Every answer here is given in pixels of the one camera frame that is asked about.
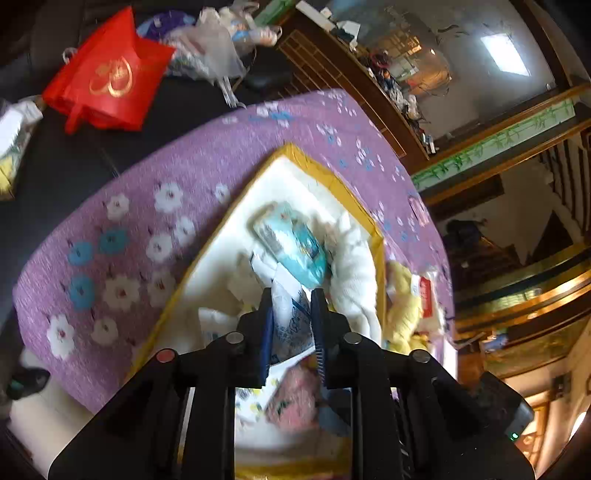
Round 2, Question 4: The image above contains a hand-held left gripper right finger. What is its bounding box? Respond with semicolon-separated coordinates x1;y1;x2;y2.
310;288;536;480

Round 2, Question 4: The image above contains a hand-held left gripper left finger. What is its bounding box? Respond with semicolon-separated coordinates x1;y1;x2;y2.
48;287;273;480

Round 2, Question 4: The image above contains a white packet blue print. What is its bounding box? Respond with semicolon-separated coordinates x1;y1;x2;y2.
252;251;319;367

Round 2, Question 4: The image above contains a white towel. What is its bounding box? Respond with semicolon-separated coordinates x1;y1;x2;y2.
323;212;384;344

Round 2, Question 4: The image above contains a lemon print tissue pack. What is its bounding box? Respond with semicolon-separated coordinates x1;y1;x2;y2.
235;384;273;425

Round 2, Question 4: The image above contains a yellow cloth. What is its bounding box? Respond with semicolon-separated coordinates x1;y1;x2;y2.
385;261;428;356

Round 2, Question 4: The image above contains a blue white wipes packet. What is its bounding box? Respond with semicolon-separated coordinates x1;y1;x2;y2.
252;202;329;287

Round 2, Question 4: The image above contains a yellow white cardboard box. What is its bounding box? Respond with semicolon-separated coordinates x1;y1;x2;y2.
124;143;386;480

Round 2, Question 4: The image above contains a white packet red label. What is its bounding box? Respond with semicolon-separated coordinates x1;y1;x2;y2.
411;272;439;333

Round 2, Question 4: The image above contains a pink mask packet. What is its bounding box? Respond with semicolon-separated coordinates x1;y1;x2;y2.
409;196;430;227

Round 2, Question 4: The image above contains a dark hanging jacket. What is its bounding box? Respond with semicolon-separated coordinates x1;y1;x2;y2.
443;219;490;259

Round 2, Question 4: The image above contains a purple floral tablecloth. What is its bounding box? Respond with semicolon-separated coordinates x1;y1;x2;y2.
13;89;458;416

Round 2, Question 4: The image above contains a wooden stair railing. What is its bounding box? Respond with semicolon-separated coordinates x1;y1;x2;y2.
536;134;591;245

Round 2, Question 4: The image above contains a dark object teal patch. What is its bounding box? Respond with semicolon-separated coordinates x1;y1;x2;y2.
4;367;51;400

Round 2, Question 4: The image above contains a black sofa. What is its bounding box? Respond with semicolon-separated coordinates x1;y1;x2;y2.
0;0;296;324

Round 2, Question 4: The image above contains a pile of cabinet clutter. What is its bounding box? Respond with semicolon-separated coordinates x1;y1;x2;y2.
365;46;439;155

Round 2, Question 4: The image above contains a wooden cabinet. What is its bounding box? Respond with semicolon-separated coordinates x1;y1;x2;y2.
277;4;435;162

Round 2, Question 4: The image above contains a clear plastic bag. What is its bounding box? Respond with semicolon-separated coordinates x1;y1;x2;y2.
166;18;247;109

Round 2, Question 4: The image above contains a red bag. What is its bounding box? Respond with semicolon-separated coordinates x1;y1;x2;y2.
41;6;176;134

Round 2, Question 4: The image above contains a plastic bag of bottles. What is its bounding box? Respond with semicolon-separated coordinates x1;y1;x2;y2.
198;0;282;47

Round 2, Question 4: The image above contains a clear bag of masks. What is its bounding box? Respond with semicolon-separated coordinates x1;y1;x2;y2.
0;99;44;201

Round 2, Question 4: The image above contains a purple bag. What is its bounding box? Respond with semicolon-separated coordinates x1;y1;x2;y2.
136;13;197;38

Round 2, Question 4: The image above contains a white flat box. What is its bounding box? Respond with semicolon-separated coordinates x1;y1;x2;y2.
295;0;334;20

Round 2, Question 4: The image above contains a glass partition wooden frame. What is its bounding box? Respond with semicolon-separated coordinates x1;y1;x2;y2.
323;0;591;185

